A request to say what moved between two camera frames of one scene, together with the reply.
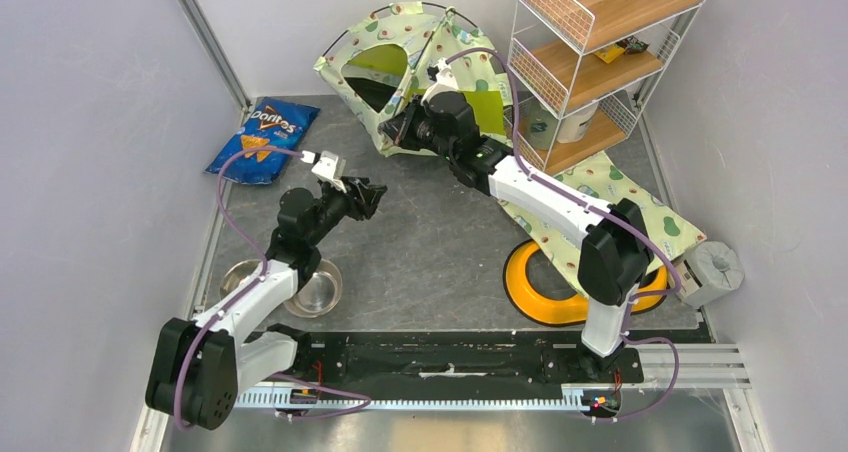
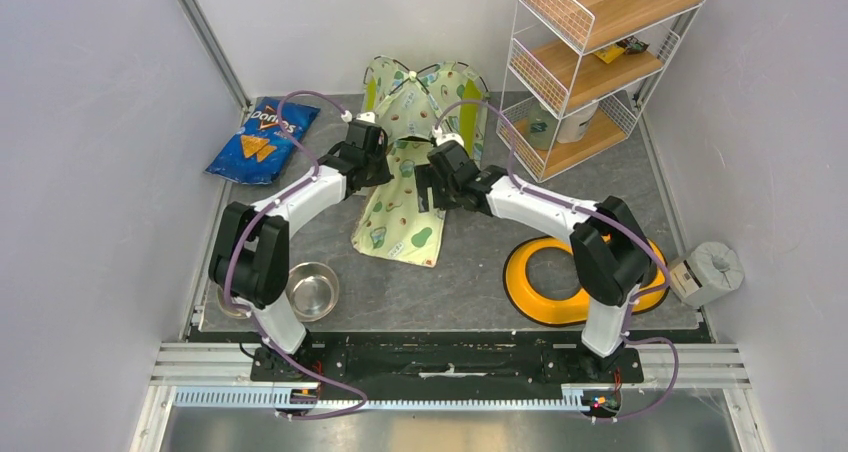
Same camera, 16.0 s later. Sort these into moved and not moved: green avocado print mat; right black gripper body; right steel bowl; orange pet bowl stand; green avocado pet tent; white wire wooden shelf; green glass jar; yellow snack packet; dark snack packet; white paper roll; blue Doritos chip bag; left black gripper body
Moved: green avocado print mat; right black gripper body; green avocado pet tent; left black gripper body
Not moved: green glass jar; blue Doritos chip bag; white paper roll; dark snack packet; white wire wooden shelf; right steel bowl; yellow snack packet; orange pet bowl stand
